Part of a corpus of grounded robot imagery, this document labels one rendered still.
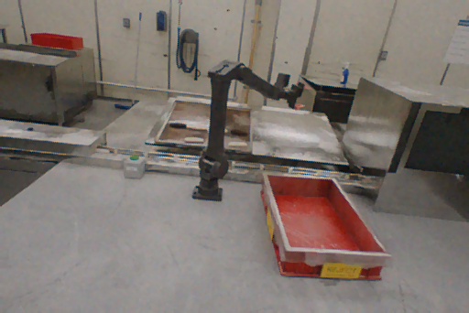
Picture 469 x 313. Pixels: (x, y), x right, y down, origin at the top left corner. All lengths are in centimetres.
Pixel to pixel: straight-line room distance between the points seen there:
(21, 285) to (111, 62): 471
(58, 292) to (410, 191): 127
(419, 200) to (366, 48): 411
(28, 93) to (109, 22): 184
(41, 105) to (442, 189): 385
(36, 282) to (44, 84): 323
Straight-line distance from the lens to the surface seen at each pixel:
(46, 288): 97
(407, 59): 566
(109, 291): 92
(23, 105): 427
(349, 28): 526
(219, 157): 116
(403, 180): 140
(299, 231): 115
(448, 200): 154
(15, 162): 169
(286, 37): 476
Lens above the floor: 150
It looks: 24 degrees down
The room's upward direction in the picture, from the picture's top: 7 degrees clockwise
